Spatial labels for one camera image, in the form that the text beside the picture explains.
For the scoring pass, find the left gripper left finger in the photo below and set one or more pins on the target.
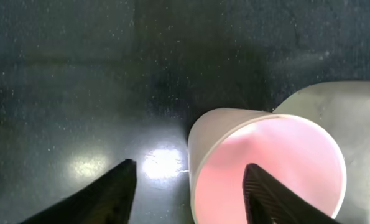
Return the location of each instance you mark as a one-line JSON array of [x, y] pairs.
[[104, 199]]

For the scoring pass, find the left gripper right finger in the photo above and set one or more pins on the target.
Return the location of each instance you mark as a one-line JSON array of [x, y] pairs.
[[271, 202]]

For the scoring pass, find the steel sink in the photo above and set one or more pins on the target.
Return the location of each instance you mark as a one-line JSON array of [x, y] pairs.
[[352, 118]]

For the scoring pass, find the pink cup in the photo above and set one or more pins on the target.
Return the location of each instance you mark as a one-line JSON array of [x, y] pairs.
[[222, 174]]

